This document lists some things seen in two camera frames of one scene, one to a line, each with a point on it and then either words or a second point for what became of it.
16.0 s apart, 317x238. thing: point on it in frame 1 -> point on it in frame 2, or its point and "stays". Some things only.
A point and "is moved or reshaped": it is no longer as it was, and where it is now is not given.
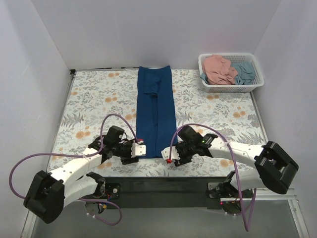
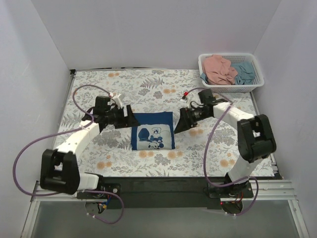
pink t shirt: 218,71 stays
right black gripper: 180,161 -> 186,119
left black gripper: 129,160 -> 126,116
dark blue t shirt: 155,127 is moved or reshaped
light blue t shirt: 245,75 stays
